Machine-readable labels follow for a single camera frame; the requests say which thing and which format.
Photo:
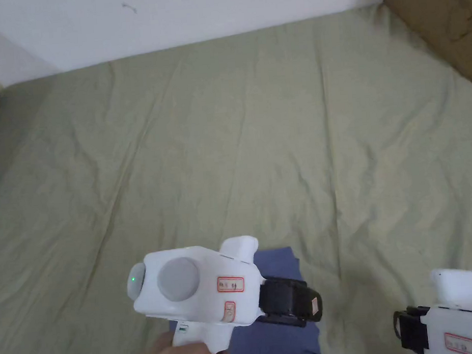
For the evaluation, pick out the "blue garment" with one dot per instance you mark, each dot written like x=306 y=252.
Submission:
x=282 y=345

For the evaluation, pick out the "brown cardboard carton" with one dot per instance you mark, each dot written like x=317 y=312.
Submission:
x=443 y=13

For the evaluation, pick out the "bed with pale green sheet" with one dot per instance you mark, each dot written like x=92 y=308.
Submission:
x=233 y=144

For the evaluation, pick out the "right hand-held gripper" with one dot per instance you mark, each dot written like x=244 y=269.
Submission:
x=456 y=323

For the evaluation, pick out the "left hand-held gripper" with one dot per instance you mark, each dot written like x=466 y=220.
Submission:
x=195 y=286

